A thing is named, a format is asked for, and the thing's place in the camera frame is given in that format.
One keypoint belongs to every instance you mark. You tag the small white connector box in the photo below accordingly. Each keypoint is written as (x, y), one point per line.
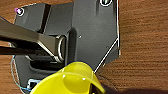
(33, 82)

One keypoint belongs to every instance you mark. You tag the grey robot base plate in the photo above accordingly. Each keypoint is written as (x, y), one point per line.
(93, 30)

